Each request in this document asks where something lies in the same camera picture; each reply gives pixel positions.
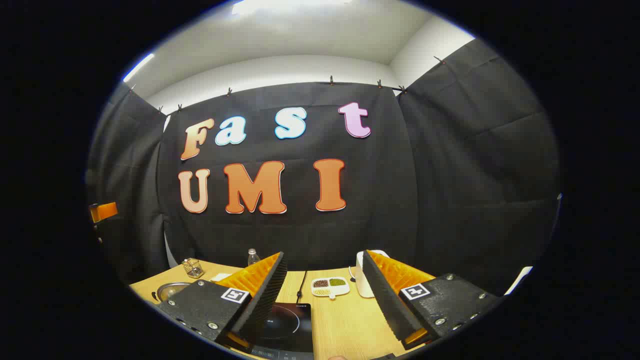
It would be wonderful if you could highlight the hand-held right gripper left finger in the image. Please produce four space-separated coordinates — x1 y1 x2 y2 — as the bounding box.
159 251 289 352

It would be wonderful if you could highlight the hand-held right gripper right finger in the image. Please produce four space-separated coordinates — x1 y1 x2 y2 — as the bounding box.
361 249 502 351

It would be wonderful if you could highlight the black induction cooktop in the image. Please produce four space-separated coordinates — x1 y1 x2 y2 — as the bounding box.
247 302 315 360

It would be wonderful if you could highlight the stainless steel pot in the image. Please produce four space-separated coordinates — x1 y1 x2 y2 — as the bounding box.
151 281 193 304

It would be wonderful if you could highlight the white box-shaped appliance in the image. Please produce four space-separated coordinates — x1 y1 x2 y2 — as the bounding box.
355 249 391 299

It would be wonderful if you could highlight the white divided plate with beans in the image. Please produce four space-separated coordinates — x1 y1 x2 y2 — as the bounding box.
311 277 351 300

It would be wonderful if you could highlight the black backdrop cloth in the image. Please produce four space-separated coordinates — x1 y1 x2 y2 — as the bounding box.
85 37 561 296

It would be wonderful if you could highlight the ceiling light panel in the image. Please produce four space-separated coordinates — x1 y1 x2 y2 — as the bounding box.
231 0 353 16
122 52 156 83

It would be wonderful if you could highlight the wire mesh utensil holder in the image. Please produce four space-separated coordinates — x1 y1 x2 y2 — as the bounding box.
182 258 205 279

